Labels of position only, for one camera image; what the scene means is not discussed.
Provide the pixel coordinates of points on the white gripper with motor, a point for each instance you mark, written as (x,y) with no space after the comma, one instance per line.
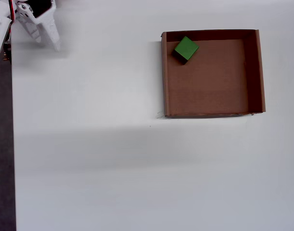
(48,27)

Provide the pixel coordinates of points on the green cube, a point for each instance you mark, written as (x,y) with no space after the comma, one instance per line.
(186,48)

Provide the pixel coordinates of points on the brown cardboard box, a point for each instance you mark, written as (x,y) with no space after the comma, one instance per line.
(209,84)

